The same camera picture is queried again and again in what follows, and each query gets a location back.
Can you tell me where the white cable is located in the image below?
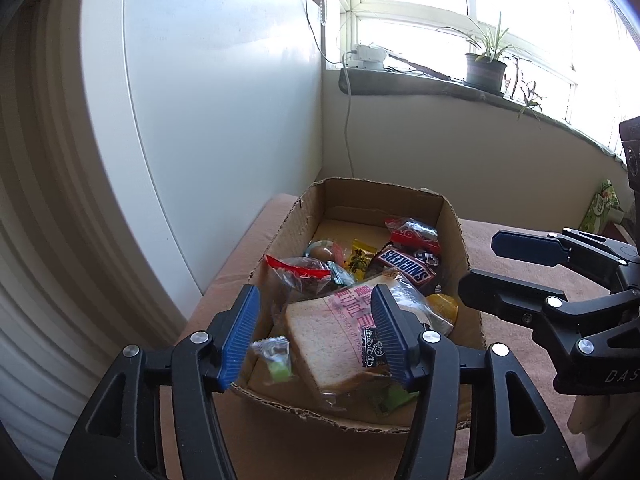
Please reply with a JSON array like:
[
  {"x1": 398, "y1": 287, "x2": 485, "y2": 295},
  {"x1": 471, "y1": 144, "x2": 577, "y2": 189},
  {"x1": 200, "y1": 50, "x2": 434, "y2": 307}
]
[{"x1": 342, "y1": 50, "x2": 358, "y2": 178}]

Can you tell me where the small trailing plant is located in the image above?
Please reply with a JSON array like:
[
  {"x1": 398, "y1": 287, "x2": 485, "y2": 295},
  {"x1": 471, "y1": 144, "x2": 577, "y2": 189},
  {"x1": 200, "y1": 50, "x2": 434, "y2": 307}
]
[{"x1": 505, "y1": 67, "x2": 546, "y2": 121}]

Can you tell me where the yellow snack packet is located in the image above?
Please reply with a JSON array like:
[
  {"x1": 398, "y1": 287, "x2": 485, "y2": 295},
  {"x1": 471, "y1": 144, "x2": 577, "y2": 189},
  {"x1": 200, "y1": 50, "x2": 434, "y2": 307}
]
[{"x1": 349, "y1": 239, "x2": 378, "y2": 281}]

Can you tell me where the large brown chocolate bar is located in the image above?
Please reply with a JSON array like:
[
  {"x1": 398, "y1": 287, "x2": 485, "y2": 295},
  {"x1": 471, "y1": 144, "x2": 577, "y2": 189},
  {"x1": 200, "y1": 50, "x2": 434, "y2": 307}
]
[{"x1": 367, "y1": 241, "x2": 441, "y2": 296}]

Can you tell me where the white ribbed panel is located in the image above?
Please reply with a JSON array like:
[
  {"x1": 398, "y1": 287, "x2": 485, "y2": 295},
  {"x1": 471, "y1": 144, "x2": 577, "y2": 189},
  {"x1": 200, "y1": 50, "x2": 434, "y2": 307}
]
[{"x1": 0, "y1": 0, "x2": 191, "y2": 461}]

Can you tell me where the person's right hand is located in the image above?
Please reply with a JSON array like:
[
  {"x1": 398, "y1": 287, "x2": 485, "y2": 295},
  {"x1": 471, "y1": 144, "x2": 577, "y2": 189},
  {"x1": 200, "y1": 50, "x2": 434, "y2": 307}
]
[{"x1": 569, "y1": 394, "x2": 618, "y2": 443}]

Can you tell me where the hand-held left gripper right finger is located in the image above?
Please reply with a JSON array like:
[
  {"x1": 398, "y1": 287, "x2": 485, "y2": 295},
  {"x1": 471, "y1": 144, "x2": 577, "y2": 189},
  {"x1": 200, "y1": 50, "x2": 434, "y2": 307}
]
[{"x1": 370, "y1": 284, "x2": 581, "y2": 480}]

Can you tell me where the pink blanket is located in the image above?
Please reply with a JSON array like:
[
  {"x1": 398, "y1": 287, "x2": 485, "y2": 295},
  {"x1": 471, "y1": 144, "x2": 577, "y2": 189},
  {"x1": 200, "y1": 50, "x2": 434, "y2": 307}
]
[{"x1": 160, "y1": 192, "x2": 640, "y2": 480}]

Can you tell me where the white refrigerator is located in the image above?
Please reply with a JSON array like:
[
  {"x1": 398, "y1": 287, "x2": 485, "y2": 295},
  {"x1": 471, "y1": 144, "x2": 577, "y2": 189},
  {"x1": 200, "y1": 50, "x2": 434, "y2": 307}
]
[{"x1": 80, "y1": 0, "x2": 323, "y2": 321}]

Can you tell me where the white power adapter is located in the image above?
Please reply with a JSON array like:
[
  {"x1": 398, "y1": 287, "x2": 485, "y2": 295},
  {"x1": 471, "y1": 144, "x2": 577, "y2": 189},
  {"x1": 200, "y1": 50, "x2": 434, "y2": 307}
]
[{"x1": 347, "y1": 44, "x2": 388, "y2": 70}]

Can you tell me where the grey window sill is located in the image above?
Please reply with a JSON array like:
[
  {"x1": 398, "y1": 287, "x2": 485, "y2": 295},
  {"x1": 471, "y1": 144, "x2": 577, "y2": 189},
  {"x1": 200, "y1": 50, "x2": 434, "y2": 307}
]
[{"x1": 339, "y1": 67, "x2": 628, "y2": 161}]

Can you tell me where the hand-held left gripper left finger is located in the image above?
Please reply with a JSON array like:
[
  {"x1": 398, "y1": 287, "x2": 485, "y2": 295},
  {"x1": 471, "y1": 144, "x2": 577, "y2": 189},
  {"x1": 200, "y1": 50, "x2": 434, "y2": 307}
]
[{"x1": 52, "y1": 284, "x2": 262, "y2": 480}]

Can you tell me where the green tissue pack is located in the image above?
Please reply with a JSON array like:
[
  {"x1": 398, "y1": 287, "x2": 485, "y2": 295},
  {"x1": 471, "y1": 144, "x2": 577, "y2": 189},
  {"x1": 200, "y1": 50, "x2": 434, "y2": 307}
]
[{"x1": 580, "y1": 179, "x2": 626, "y2": 235}]

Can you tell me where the sliced bread packet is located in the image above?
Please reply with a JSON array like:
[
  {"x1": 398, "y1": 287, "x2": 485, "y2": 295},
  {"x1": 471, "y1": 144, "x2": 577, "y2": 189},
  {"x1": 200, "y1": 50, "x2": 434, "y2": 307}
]
[{"x1": 272, "y1": 275, "x2": 436, "y2": 411}]

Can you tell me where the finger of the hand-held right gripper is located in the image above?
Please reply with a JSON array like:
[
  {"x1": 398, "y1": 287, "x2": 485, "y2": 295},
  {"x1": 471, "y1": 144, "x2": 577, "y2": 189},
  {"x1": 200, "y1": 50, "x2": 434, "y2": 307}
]
[
  {"x1": 491, "y1": 228, "x2": 640, "y2": 288},
  {"x1": 457, "y1": 270, "x2": 640, "y2": 356}
]

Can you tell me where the potted spider plant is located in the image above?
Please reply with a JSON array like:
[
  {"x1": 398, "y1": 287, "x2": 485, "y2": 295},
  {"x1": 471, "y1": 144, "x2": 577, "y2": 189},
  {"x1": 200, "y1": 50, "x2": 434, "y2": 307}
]
[{"x1": 437, "y1": 10, "x2": 521, "y2": 96}]

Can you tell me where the clear red date packet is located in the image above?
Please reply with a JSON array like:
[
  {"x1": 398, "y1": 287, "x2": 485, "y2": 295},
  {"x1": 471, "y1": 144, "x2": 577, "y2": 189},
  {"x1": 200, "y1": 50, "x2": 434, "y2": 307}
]
[
  {"x1": 264, "y1": 254, "x2": 333, "y2": 306},
  {"x1": 384, "y1": 216, "x2": 442, "y2": 256}
]

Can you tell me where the black patterned candy packet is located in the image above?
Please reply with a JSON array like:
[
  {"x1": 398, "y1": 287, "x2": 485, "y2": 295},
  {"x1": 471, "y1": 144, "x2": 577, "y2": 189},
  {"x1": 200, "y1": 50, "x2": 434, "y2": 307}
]
[{"x1": 361, "y1": 326, "x2": 387, "y2": 368}]

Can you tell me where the yellow jelly cup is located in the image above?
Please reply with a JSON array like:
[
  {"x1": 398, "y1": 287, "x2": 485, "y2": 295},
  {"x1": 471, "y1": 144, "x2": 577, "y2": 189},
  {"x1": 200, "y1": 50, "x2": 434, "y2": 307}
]
[{"x1": 425, "y1": 290, "x2": 460, "y2": 336}]

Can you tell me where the cardboard box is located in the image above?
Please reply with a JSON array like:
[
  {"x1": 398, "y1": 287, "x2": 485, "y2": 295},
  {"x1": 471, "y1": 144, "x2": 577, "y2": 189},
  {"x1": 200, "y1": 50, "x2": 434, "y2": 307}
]
[{"x1": 227, "y1": 176, "x2": 487, "y2": 436}]

